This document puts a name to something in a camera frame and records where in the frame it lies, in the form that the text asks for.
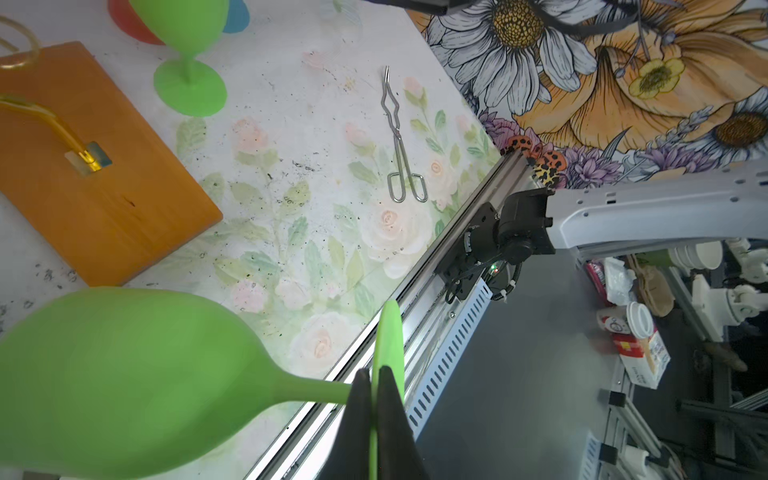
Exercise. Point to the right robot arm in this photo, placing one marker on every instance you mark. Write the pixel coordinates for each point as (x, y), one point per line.
(718, 204)

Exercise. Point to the metal tongs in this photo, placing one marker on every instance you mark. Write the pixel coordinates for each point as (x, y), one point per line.
(402, 178)

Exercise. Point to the floral table mat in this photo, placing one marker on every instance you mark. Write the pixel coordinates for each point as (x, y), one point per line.
(311, 245)

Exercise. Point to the red wine glass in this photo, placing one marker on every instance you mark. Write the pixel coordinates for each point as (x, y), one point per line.
(126, 19)

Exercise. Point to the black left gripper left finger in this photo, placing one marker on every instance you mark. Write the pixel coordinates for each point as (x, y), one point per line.
(349, 455)

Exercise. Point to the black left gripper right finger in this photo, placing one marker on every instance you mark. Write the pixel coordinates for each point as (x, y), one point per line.
(397, 454)

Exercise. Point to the white paper cup stack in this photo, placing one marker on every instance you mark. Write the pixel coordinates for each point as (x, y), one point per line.
(700, 256)

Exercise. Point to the gold wire glass rack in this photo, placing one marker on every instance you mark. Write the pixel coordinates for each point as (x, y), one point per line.
(87, 171)

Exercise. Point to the red white carton box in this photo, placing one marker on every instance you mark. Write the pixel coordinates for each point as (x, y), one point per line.
(645, 360)

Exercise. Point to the blue wine glass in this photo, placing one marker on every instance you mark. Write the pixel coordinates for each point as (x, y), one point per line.
(238, 17)

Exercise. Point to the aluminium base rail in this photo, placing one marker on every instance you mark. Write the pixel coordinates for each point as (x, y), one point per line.
(296, 451)

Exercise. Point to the green wine glass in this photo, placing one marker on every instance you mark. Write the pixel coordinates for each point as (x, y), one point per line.
(116, 383)
(187, 85)

